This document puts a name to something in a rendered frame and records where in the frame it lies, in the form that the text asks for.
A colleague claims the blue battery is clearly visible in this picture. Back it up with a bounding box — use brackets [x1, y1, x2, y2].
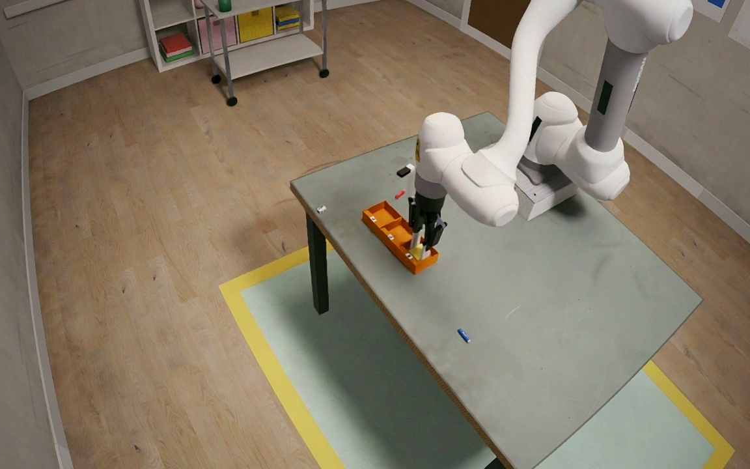
[458, 328, 471, 343]

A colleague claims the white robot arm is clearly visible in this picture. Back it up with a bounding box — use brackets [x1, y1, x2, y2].
[414, 0, 693, 227]

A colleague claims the orange three-compartment tray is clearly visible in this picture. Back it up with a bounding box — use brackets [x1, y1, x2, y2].
[362, 200, 439, 275]

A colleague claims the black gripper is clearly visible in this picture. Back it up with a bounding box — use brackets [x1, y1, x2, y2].
[408, 190, 447, 260]

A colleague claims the black and white eraser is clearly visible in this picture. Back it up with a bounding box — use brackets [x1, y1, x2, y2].
[397, 164, 415, 178]

